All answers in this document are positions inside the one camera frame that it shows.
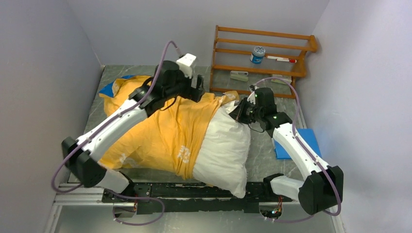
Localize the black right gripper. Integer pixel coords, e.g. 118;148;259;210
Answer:
227;97;262;125

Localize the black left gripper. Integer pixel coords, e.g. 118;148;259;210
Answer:
165;68;206;103

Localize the white pillow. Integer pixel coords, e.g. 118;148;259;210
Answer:
192;100;251;198

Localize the blue and orange pillowcase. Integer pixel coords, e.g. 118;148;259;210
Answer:
99;91;240;179

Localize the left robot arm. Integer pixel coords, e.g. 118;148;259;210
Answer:
61;54;204;202

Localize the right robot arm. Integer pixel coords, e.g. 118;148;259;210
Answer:
233;86;343;216

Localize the small white box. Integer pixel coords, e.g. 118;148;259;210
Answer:
271;74;292;84

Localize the blue round jar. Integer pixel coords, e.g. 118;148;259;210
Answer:
250;46;266;64

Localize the red and white marker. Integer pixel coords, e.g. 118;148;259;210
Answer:
266;55;297;63

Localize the orange wooden rack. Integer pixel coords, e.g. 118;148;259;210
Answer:
209;26;319;99

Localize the blue foam pad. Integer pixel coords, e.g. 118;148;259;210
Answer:
272;128;322;160

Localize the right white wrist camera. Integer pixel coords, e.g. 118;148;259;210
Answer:
247;85;257;104

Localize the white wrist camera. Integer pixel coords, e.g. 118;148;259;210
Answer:
176;53;197;79
247;85;257;104

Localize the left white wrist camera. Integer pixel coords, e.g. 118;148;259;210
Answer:
176;53;197;79

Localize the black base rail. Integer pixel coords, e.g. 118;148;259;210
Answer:
102;182;291;215

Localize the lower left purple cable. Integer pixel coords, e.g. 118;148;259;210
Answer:
106;189;165;227

